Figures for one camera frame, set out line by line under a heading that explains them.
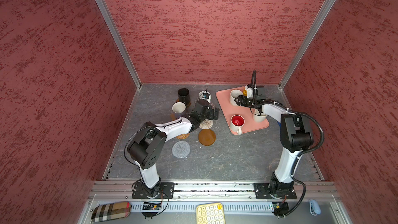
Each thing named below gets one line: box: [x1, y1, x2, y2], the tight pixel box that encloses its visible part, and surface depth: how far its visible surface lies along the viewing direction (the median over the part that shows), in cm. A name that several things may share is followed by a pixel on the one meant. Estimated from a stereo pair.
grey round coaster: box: [171, 140, 191, 159], surface depth 89 cm
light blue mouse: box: [308, 199, 322, 217], surface depth 70 cm
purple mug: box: [171, 101, 187, 119], surface depth 100 cm
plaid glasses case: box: [91, 201, 132, 222], surface depth 68 cm
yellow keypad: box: [195, 202, 226, 224], surface depth 68 cm
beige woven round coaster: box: [199, 118, 214, 130], surface depth 99 cm
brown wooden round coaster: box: [197, 128, 217, 147], surface depth 94 cm
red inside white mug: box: [231, 115, 245, 127], surface depth 94 cm
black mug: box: [177, 88, 191, 106], surface depth 105 cm
